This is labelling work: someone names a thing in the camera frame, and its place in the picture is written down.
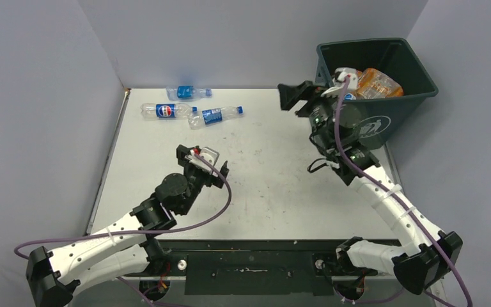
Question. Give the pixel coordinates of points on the orange label crushed bottle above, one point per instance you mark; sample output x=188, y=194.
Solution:
x=374, y=84

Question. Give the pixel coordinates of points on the clear bottle blue label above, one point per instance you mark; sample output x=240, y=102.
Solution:
x=214, y=116
x=187, y=92

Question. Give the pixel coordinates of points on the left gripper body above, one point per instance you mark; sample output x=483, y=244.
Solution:
x=195, y=180

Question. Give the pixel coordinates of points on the aluminium rail frame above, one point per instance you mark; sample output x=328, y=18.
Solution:
x=375, y=291

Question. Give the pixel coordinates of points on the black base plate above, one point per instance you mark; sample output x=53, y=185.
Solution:
x=249, y=273

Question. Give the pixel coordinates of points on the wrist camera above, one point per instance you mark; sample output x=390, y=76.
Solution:
x=204, y=158
x=341, y=75

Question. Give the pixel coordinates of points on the clear unlabelled bottle blue cap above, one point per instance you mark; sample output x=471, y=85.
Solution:
x=350, y=96

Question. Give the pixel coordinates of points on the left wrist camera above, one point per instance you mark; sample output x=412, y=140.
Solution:
x=204, y=158

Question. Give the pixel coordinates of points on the dark green trash bin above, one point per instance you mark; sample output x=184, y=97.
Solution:
x=376, y=120

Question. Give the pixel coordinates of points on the white knob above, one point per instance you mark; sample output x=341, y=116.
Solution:
x=181, y=265

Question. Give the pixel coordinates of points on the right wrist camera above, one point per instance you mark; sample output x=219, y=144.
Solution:
x=341, y=75

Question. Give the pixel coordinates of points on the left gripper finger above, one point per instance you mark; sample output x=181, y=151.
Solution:
x=183, y=154
x=222, y=173

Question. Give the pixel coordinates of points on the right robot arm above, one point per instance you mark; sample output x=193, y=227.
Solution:
x=424, y=253

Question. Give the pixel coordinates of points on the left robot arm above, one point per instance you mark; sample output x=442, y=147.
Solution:
x=128, y=245

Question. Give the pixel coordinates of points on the pepsi bottle blue cap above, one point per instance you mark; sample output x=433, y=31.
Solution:
x=167, y=111

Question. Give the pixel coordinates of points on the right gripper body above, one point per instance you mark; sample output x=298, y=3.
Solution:
x=317, y=108

